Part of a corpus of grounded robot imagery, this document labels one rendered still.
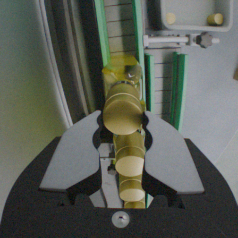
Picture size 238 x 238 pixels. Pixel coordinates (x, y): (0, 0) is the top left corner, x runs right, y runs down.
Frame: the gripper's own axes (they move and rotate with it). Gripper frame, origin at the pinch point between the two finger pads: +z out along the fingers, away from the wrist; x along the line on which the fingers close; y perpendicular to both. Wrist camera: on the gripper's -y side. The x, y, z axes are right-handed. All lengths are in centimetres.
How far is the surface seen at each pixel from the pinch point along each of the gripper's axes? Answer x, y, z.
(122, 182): 0.1, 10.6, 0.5
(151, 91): 6.2, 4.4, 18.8
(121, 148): -0.1, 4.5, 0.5
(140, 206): 2.9, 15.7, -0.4
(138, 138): 1.8, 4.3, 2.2
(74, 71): -15.7, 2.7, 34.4
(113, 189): -4, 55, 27
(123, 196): 0.2, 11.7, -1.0
